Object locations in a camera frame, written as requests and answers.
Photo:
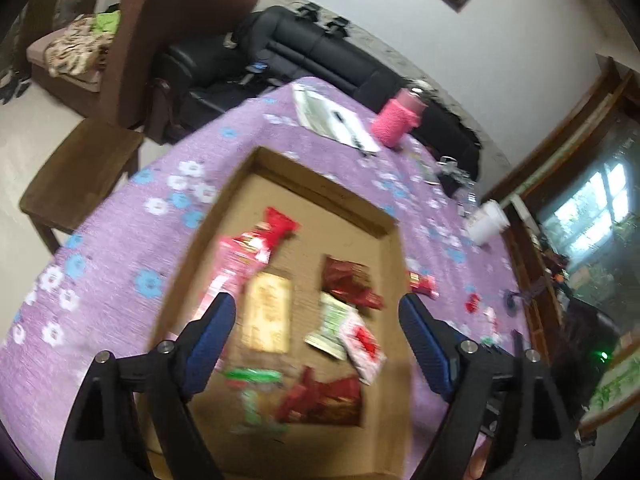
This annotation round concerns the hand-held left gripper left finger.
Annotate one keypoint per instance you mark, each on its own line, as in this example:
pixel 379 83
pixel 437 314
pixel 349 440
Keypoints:
pixel 207 345

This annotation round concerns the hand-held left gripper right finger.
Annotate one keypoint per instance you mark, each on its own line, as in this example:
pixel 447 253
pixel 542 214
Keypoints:
pixel 427 345

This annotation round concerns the large white red snack packet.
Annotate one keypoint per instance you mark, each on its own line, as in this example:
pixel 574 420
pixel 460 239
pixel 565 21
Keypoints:
pixel 365 347

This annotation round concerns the long yellow biscuit packet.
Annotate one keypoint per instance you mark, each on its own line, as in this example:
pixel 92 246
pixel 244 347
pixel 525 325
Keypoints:
pixel 267 312

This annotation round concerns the green clear cookie packet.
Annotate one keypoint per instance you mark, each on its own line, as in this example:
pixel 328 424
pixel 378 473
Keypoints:
pixel 252 400

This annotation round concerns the pink striped bread packet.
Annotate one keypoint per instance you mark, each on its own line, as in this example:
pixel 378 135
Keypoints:
pixel 232 270

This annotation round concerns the white green snack packet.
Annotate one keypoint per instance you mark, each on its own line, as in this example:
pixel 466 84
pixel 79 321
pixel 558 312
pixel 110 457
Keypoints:
pixel 330 325

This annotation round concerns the puffy dark red foil packet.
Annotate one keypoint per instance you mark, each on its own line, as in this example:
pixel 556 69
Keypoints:
pixel 347 280

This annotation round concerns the wide dark red foil packet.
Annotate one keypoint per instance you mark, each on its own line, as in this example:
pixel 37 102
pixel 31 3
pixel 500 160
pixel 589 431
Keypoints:
pixel 320 395

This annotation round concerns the red packet with round logo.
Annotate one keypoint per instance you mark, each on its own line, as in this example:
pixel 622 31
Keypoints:
pixel 272 232

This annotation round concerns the cardboard box tray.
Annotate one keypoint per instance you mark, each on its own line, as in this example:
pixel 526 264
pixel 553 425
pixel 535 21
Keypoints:
pixel 300 240

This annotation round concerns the small red candy packet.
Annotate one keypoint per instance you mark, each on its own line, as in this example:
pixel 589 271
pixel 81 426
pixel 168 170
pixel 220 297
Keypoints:
pixel 424 283

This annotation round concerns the small white red snack packet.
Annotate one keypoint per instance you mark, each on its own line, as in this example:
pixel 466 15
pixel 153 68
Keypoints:
pixel 487 317

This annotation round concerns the black phone stand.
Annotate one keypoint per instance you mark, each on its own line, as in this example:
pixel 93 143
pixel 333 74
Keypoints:
pixel 522 297

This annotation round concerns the wooden cabinet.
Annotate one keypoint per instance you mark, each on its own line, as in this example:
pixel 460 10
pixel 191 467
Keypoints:
pixel 540 270

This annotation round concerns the white plastic jar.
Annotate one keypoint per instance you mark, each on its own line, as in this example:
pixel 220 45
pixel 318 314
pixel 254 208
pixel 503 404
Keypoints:
pixel 487 222

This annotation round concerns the wooden chair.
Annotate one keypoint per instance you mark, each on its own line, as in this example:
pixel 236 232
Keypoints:
pixel 80 170

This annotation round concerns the flask in pink knitted sleeve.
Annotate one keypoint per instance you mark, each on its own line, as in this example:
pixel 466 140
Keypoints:
pixel 395 117

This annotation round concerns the black pen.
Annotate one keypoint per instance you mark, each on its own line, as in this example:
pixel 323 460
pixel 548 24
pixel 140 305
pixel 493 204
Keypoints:
pixel 339 116

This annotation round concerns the white paper sheet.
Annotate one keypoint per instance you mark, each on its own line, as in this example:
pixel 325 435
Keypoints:
pixel 330 120

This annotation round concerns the black leather sofa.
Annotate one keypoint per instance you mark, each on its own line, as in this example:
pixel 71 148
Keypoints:
pixel 310 55

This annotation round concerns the brown armchair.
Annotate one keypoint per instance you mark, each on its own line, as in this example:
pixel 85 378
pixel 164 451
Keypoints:
pixel 140 25

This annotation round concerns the patterned clothes pile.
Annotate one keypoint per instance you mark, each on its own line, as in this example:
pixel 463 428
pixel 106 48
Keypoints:
pixel 82 42

